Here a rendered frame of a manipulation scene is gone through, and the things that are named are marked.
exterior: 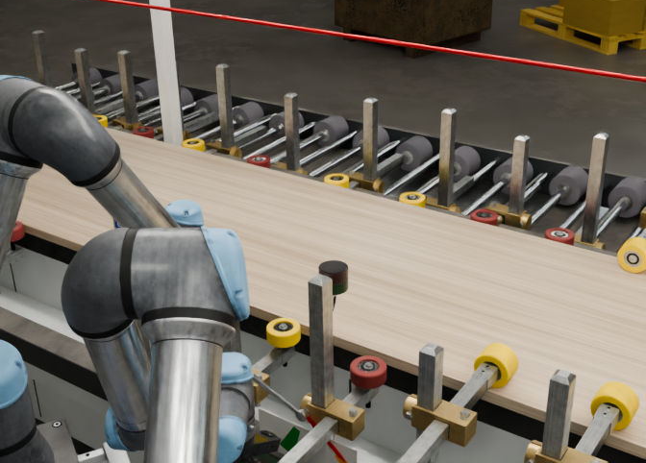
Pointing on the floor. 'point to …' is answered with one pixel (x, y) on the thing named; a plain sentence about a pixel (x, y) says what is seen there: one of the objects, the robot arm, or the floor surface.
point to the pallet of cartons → (596, 13)
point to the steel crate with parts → (415, 10)
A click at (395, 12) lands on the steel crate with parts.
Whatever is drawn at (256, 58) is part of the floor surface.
